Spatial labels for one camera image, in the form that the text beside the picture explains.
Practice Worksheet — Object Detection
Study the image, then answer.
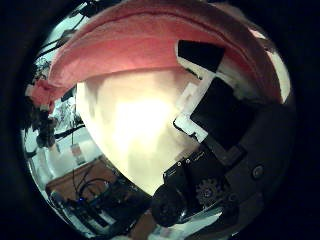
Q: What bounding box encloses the pink towel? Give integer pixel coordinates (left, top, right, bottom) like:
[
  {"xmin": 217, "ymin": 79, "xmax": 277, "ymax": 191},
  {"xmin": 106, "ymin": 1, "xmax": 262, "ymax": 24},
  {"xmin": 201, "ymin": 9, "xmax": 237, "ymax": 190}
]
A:
[{"xmin": 24, "ymin": 0, "xmax": 293, "ymax": 113}]

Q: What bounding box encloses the brown wooden desk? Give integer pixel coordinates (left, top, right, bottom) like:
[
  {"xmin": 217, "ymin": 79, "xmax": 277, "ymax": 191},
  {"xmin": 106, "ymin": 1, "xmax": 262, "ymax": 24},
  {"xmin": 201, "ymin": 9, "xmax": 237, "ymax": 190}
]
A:
[{"xmin": 46, "ymin": 156, "xmax": 121, "ymax": 204}]

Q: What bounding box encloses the black cable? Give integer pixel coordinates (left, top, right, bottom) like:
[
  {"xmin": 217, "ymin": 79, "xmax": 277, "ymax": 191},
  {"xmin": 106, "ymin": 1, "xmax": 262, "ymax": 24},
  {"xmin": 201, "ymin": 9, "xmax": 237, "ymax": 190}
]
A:
[{"xmin": 71, "ymin": 163, "xmax": 112, "ymax": 201}]

